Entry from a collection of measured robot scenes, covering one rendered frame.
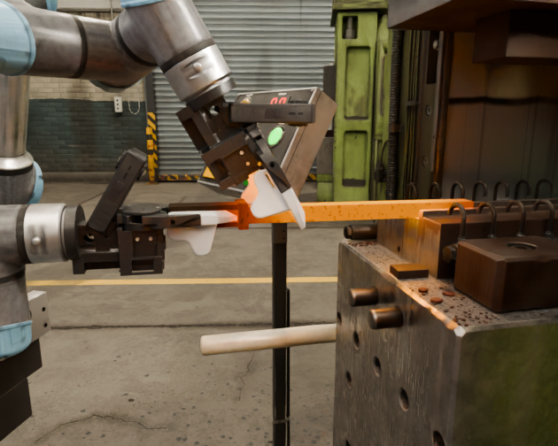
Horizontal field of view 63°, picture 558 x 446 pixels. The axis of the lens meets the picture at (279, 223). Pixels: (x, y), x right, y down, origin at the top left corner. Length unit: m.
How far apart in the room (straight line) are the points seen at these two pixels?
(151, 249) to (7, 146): 0.55
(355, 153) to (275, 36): 3.69
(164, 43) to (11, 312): 0.38
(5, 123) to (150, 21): 0.54
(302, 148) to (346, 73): 4.52
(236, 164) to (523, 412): 0.44
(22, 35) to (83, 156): 8.62
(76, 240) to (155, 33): 0.27
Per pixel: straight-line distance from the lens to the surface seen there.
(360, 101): 5.55
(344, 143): 5.53
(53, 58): 0.61
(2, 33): 0.59
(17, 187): 1.12
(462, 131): 0.96
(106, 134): 9.03
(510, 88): 1.01
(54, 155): 9.40
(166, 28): 0.59
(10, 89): 1.04
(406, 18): 0.76
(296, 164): 1.05
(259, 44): 8.64
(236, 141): 0.58
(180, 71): 0.58
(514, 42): 0.73
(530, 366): 0.60
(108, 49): 0.64
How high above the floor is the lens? 1.13
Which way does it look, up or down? 13 degrees down
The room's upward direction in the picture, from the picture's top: straight up
